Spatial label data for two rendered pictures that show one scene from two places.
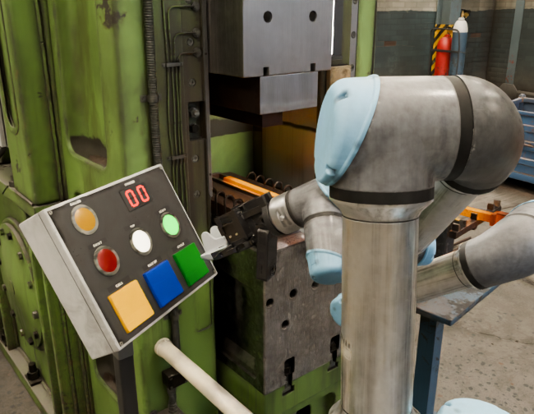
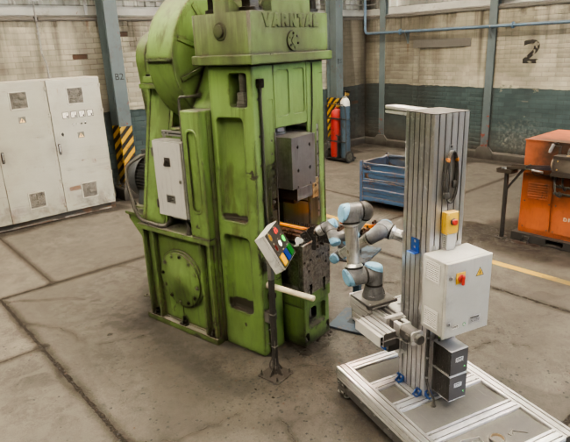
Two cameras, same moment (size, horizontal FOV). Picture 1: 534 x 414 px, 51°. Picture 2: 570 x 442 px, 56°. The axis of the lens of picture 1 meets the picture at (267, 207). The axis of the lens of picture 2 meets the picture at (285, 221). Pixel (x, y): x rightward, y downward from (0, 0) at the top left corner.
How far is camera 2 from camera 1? 2.79 m
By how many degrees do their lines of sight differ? 11
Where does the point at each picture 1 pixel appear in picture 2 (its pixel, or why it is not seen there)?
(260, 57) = (296, 182)
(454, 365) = not seen: hidden behind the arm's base
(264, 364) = (303, 286)
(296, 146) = (300, 207)
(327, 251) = (334, 238)
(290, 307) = (309, 265)
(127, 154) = (259, 218)
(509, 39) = (377, 103)
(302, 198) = (325, 225)
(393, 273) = (354, 236)
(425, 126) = (358, 211)
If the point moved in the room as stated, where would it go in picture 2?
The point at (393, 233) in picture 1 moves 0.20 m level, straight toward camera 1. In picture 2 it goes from (354, 229) to (358, 240)
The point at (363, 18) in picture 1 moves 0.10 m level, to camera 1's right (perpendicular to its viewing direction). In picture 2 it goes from (320, 158) to (331, 157)
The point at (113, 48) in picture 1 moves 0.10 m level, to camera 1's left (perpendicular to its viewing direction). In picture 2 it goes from (255, 186) to (241, 187)
